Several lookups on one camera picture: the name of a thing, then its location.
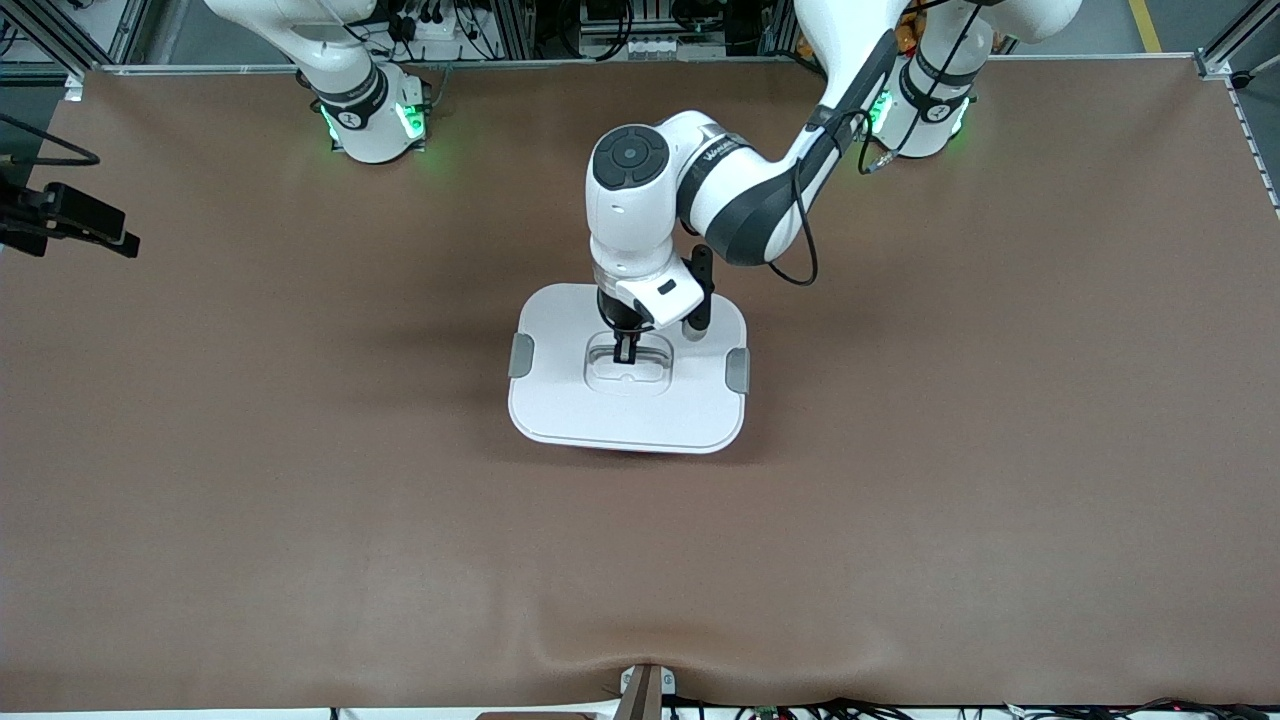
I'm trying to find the brown table mat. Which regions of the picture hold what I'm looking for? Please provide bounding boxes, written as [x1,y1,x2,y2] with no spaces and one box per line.
[0,55,1280,713]

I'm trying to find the aluminium table edge rail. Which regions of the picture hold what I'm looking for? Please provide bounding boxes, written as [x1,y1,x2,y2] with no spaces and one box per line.
[100,52,1201,77]

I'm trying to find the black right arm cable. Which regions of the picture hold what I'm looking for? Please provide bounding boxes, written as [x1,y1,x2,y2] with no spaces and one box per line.
[0,112,101,167]

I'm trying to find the black device white terminal strip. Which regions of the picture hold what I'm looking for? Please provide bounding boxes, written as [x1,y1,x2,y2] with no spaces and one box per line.
[578,0,746,61]

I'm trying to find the white box lid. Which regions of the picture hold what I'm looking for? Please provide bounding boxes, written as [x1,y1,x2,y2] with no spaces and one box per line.
[507,283,751,456]

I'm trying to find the white power strip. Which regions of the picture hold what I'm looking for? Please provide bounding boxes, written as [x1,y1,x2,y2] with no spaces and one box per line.
[385,5,481,63]

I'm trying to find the short aluminium frame post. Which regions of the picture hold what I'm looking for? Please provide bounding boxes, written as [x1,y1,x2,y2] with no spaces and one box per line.
[1195,0,1280,81]

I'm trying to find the brown camera mount post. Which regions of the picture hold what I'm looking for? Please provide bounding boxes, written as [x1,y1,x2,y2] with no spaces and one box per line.
[615,663,679,720]

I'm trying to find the slanted aluminium frame struts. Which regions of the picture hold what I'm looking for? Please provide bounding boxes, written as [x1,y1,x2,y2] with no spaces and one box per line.
[0,0,151,67]

